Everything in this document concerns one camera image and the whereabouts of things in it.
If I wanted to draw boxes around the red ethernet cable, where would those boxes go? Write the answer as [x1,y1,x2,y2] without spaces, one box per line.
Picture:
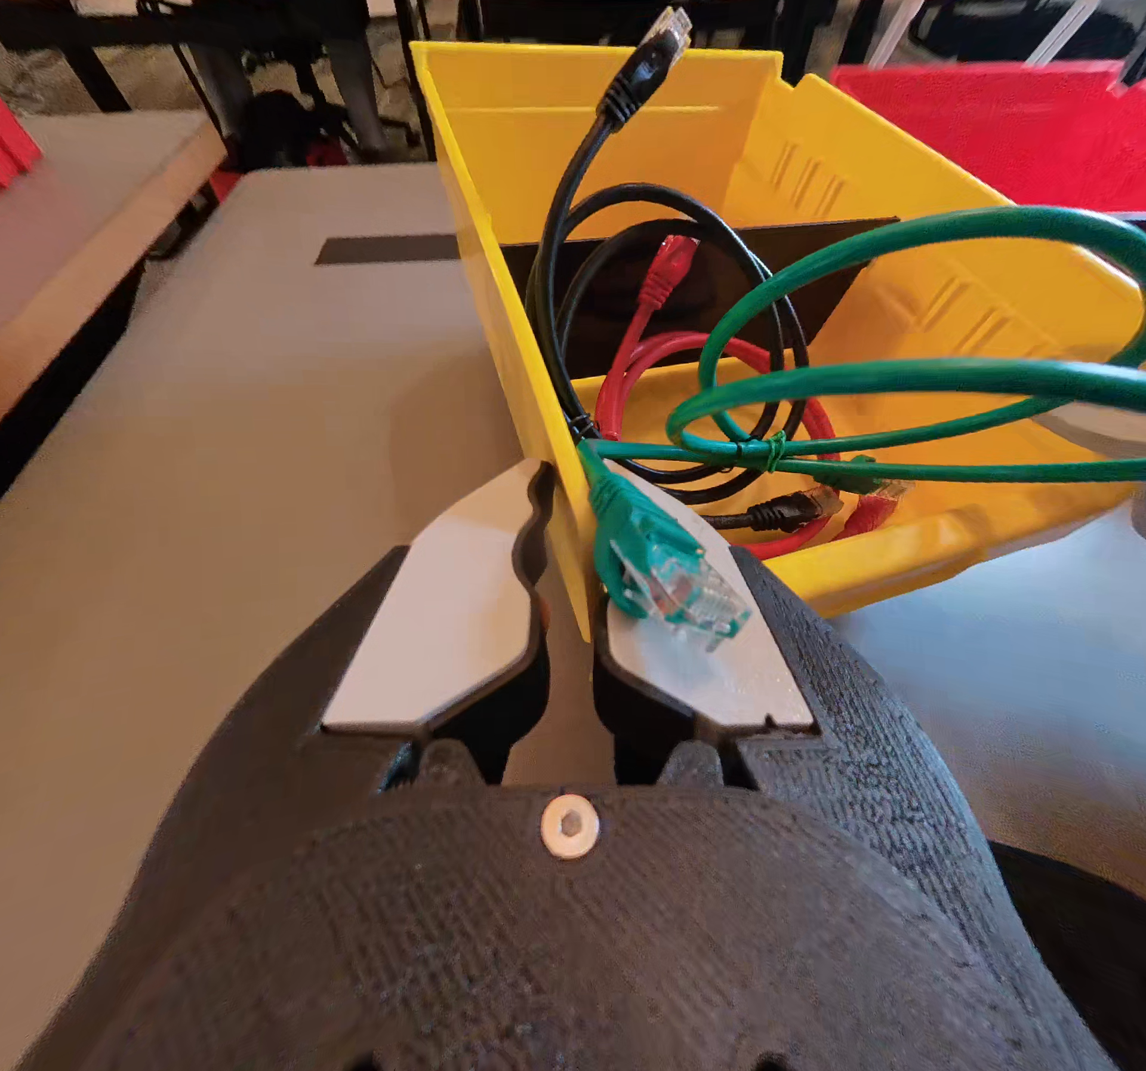
[593,235,901,559]

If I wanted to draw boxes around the green ethernet cable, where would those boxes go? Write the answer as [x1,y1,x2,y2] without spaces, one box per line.
[577,205,1146,652]

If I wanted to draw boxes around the red plastic bin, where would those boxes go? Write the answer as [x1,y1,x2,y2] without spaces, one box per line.
[831,59,1146,214]

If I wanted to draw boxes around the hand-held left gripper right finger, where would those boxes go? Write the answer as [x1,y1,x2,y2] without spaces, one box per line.
[591,480,817,735]

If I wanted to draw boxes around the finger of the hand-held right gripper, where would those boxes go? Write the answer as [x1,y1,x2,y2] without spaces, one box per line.
[1030,394,1146,462]

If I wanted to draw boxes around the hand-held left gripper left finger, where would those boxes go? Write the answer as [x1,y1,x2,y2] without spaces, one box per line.
[323,459,552,735]

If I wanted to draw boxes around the black ethernet cable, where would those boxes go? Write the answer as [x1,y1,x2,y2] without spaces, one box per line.
[524,7,848,534]

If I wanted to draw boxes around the yellow plastic bin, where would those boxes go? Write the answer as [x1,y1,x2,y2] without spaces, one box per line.
[411,40,1146,642]

